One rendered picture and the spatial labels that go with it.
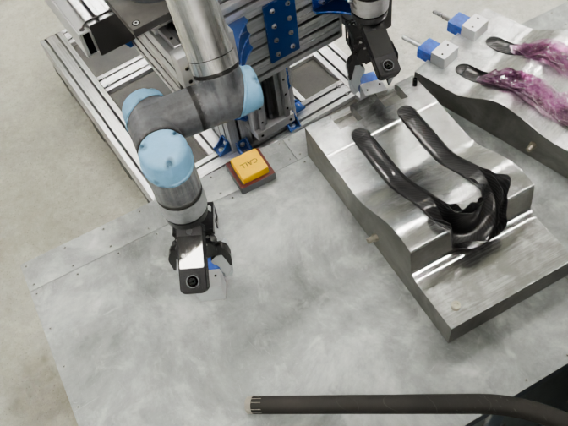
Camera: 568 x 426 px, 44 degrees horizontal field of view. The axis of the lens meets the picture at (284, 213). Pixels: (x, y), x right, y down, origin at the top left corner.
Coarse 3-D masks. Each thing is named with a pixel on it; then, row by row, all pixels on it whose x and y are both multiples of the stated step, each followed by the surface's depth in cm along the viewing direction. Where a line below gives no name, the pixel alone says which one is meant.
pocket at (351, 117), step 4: (352, 108) 143; (344, 112) 144; (348, 112) 144; (352, 112) 144; (356, 112) 142; (340, 116) 144; (344, 116) 144; (348, 116) 144; (352, 116) 145; (356, 116) 143; (360, 116) 141; (336, 120) 143; (340, 120) 144; (344, 120) 144; (348, 120) 144; (352, 120) 144; (356, 120) 144; (336, 124) 144; (340, 124) 144; (344, 124) 144; (348, 124) 144; (340, 128) 143
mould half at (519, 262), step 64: (320, 128) 140; (384, 128) 139; (448, 128) 138; (384, 192) 130; (448, 192) 124; (512, 192) 122; (384, 256) 132; (448, 256) 124; (512, 256) 123; (448, 320) 118
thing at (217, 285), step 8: (208, 264) 131; (216, 272) 128; (216, 280) 127; (224, 280) 131; (216, 288) 127; (224, 288) 130; (200, 296) 129; (208, 296) 130; (216, 296) 130; (224, 296) 130
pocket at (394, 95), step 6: (390, 90) 146; (396, 90) 146; (402, 90) 144; (378, 96) 145; (384, 96) 145; (390, 96) 147; (396, 96) 146; (402, 96) 145; (384, 102) 146; (390, 102) 146
